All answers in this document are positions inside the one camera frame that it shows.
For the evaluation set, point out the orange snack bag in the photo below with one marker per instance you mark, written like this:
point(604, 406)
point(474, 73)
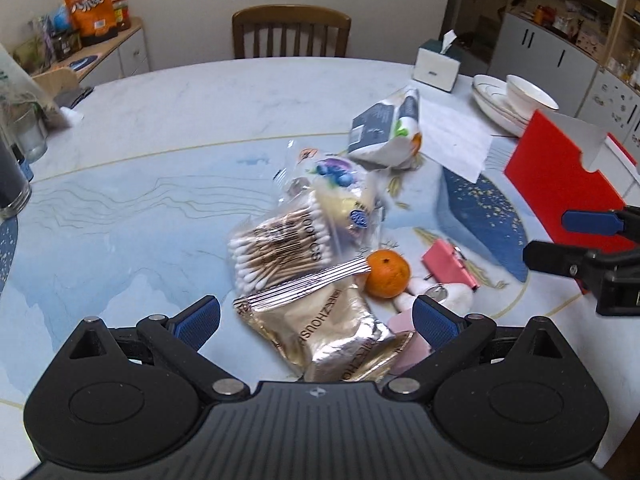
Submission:
point(90, 5)

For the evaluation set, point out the cotton swab bag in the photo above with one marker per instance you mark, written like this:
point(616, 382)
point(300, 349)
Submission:
point(280, 250)

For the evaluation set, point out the gold foil snack packet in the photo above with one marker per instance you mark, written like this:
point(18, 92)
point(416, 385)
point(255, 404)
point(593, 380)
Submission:
point(325, 332)

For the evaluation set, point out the clear drinking glass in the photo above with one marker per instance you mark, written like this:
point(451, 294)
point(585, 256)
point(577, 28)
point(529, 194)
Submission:
point(31, 137)

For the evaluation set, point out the white gold-rimmed bowl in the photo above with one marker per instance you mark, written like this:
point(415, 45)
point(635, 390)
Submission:
point(527, 94)

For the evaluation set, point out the clear plastic bag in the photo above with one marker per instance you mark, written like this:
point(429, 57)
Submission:
point(20, 85)

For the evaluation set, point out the blueberry print bread packet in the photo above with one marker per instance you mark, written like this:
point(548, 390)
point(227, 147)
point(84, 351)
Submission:
point(337, 182)

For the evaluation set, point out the orange mandarin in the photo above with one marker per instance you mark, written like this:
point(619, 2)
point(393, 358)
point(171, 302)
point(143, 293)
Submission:
point(387, 274)

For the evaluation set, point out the green and white tissue box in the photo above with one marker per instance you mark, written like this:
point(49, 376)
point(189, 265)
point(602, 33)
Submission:
point(435, 67)

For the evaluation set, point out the white stickered cabinet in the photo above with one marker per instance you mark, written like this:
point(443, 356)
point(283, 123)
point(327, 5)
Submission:
point(612, 105)

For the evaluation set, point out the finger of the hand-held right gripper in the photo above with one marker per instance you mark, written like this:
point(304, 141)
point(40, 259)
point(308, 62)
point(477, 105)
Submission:
point(555, 260)
point(585, 221)

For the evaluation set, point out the white sideboard with wooden top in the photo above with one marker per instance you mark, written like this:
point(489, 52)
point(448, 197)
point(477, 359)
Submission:
point(125, 55)

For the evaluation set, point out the red lidded jar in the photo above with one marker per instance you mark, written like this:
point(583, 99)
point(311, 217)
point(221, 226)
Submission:
point(121, 12)

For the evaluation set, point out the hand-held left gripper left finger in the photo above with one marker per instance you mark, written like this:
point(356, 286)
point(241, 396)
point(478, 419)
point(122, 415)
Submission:
point(197, 322)

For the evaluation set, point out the white paper sheet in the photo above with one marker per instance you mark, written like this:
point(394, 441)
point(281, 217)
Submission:
point(450, 135)

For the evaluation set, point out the red cardboard box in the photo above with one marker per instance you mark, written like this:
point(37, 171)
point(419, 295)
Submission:
point(545, 180)

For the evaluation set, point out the pink soft block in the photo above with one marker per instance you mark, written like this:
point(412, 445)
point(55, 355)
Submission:
point(407, 345)

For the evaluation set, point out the pink card holder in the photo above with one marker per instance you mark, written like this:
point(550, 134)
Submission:
point(447, 262)

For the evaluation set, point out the wooden slat-back chair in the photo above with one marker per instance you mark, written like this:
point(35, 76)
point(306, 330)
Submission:
point(290, 27)

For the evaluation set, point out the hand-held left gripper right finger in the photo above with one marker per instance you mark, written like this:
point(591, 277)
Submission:
point(435, 322)

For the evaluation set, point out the marble pattern desktop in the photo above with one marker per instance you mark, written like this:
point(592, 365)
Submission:
point(150, 160)

